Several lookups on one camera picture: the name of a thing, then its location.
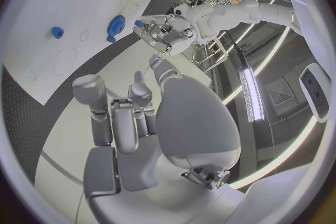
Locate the glowing light bar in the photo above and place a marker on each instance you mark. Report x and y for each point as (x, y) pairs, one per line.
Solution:
(251, 93)

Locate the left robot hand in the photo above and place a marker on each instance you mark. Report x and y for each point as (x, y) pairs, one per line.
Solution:
(175, 37)

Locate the blue block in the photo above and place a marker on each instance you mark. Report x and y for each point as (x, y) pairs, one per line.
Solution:
(138, 23)

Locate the blue short cylinder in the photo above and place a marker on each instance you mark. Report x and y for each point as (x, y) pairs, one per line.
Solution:
(57, 32)

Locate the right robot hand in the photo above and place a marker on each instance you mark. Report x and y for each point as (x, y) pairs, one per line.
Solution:
(194, 123)

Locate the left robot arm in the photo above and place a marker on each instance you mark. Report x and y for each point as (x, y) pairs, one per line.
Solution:
(223, 18)

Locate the blue gear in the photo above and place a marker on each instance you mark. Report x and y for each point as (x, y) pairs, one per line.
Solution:
(116, 25)

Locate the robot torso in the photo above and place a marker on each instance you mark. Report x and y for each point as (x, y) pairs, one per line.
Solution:
(312, 39)

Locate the white task board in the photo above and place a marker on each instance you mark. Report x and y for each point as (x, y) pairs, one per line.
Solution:
(65, 7)

